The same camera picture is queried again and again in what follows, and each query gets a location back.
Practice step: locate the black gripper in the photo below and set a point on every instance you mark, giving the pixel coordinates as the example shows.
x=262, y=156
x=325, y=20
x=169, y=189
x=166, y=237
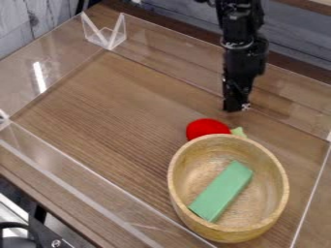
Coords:
x=244, y=64

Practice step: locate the red plush strawberry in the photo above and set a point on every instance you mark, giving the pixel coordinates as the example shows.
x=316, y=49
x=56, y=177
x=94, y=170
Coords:
x=208, y=126

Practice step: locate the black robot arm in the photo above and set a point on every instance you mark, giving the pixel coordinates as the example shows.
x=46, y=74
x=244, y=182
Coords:
x=246, y=46

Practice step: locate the wooden bowl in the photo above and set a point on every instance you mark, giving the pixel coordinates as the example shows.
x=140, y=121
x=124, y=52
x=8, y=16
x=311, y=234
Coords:
x=252, y=213

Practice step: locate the green rectangular block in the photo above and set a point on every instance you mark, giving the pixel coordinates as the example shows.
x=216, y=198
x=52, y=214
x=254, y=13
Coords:
x=212, y=201

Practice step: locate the clear acrylic tray wall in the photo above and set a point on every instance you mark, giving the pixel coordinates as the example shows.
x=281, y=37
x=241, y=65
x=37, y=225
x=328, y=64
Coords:
x=96, y=120

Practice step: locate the clear acrylic corner bracket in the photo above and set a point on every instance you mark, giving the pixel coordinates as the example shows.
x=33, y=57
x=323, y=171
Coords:
x=106, y=38

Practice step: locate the black metal table frame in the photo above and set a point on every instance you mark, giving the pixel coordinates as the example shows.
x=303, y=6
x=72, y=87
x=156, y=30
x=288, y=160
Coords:
x=53, y=233

